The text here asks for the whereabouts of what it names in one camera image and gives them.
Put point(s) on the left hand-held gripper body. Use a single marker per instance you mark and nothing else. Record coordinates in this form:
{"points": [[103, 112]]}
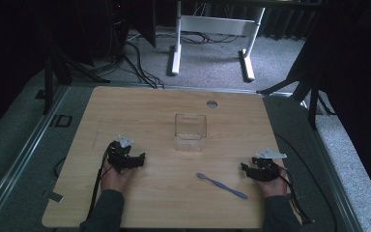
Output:
{"points": [[119, 154]]}

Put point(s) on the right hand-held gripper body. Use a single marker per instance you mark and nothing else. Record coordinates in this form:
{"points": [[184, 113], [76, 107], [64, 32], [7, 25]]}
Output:
{"points": [[267, 169]]}

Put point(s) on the blue toothbrush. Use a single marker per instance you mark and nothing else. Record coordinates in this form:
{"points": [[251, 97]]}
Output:
{"points": [[221, 185]]}

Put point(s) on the clear plastic holder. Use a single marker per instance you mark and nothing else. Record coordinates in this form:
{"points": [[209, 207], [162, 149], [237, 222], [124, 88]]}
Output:
{"points": [[190, 132]]}

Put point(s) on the person's right hand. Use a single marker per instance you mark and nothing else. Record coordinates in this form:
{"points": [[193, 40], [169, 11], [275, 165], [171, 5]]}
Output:
{"points": [[274, 187]]}

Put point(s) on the person's left hand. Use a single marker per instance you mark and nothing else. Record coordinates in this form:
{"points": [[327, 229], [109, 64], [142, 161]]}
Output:
{"points": [[114, 180]]}

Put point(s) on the grey round table grommet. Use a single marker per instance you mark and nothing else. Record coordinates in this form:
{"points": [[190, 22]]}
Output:
{"points": [[212, 103]]}

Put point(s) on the grey tape piece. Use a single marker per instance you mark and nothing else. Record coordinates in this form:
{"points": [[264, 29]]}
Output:
{"points": [[55, 197]]}

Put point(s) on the black metal stand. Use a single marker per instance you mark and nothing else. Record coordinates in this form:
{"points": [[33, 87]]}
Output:
{"points": [[302, 88], [58, 74]]}

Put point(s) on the dark computer tower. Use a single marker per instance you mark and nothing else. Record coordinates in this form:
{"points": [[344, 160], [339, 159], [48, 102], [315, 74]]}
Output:
{"points": [[117, 27]]}

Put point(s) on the black rectangular floor bracket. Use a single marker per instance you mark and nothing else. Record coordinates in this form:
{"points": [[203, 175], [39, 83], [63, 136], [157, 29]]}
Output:
{"points": [[62, 121]]}

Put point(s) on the white desk frame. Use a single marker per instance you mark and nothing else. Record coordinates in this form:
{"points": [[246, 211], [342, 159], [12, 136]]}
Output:
{"points": [[217, 25]]}

